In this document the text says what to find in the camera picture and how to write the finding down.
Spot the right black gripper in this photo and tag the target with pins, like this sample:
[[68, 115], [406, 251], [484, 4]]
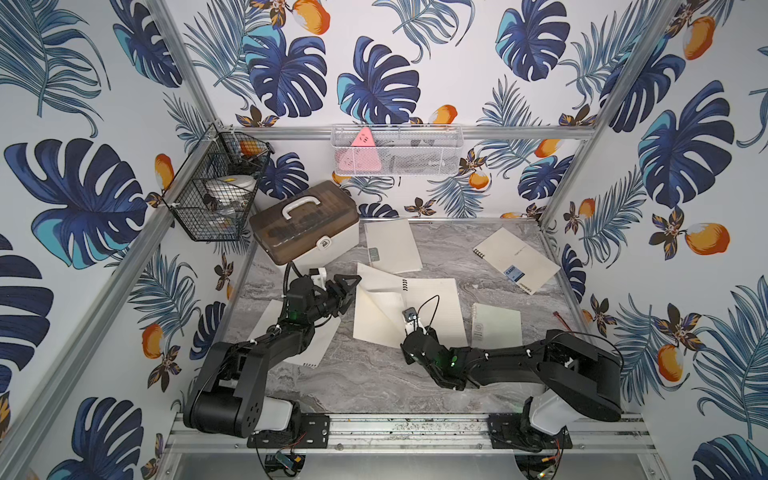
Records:
[[406, 358]]

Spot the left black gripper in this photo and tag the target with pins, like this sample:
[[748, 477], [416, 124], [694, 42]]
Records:
[[331, 294]]

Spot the large cream notebook blue label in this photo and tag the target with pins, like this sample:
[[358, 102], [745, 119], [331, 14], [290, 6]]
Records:
[[387, 307]]

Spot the cream spiral notebook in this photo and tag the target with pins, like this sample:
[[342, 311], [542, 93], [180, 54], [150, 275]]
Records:
[[392, 247]]

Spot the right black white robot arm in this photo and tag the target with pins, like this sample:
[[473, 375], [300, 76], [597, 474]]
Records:
[[581, 380]]

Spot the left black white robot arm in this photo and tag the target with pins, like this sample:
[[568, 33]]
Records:
[[229, 394]]

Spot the pale green spiral notebook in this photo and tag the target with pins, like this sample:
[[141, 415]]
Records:
[[495, 327]]

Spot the brown lid storage box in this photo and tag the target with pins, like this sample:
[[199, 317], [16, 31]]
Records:
[[310, 229]]

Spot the cream notebook back right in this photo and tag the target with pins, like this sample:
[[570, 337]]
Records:
[[516, 260]]

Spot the pink triangle item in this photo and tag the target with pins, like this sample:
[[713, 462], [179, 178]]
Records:
[[361, 156]]

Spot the white bowl in basket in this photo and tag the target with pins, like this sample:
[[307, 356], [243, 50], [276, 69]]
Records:
[[227, 190]]

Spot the green circuit board left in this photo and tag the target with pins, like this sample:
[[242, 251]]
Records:
[[287, 462]]

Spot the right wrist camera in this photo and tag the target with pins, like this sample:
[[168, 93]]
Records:
[[412, 321]]

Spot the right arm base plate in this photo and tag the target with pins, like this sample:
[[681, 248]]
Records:
[[512, 431]]

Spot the aluminium front rail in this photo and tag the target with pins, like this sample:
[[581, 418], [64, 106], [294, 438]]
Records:
[[459, 433]]

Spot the white mesh wall shelf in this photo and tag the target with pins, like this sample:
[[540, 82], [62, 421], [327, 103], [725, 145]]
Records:
[[407, 150]]

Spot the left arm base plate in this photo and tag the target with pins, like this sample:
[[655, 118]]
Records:
[[304, 431]]

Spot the black wire basket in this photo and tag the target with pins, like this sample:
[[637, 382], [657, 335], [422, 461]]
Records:
[[218, 153]]

